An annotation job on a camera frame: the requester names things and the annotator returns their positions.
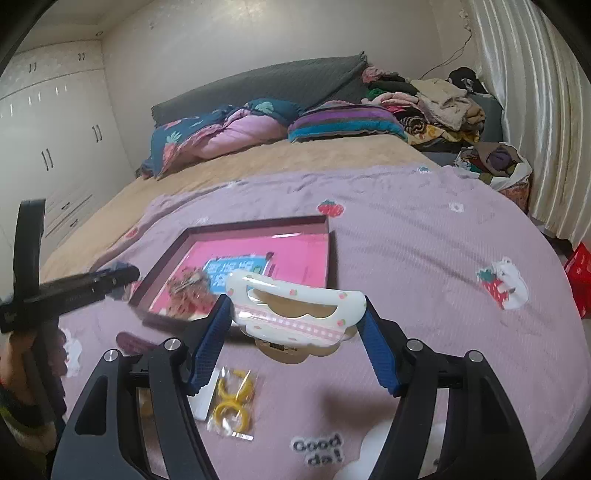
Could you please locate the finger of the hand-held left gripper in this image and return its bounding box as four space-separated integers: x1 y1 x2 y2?
41 262 140 311

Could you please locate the grey cushion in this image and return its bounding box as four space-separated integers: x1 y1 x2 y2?
475 92 505 145

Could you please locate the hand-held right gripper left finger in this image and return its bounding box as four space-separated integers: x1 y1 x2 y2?
51 294 232 480

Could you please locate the red box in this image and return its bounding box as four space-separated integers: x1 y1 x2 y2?
563 242 591 319

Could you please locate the striped fleece pillow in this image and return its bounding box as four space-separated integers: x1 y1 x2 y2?
287 104 410 144

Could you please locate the pile of folded clothes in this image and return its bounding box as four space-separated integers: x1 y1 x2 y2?
362 67 490 147

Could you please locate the grey padded headboard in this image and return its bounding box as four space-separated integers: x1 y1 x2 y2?
151 54 370 128

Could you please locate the white wardrobe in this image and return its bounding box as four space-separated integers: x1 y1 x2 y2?
0 39 136 259

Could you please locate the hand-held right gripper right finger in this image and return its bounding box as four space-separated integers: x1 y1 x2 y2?
358 295 539 480

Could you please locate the purple strawberry print blanket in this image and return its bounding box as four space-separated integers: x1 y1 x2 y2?
41 164 588 480

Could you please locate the white strawberry print claw clip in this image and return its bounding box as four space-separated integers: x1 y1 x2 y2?
225 270 367 361

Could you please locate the packet of yellow rings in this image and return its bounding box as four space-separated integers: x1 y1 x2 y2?
205 367 259 441

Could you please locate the black wall cable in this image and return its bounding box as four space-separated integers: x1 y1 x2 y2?
418 23 474 80

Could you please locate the person's left forearm striped sleeve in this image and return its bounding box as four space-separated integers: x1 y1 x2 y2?
0 381 58 464

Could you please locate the maroon snap hair clip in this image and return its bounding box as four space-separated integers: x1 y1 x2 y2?
115 332 160 357

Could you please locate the blue and pink quilt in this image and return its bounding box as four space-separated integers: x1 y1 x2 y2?
136 99 304 181

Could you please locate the black cap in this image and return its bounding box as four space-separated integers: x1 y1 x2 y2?
448 67 484 96

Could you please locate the person's left hand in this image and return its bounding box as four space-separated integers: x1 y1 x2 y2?
0 330 66 386

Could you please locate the bag of clothes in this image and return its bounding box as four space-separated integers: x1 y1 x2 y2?
455 142 533 211

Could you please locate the pink shallow cardboard box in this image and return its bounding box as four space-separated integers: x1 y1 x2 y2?
127 215 341 331

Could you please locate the beige bed sheet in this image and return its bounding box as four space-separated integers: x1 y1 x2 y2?
39 136 437 283

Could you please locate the white pleated curtain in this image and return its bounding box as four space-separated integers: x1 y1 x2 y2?
466 0 591 251

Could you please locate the dark red glitter hair clip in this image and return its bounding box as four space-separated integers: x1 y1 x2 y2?
165 271 219 320

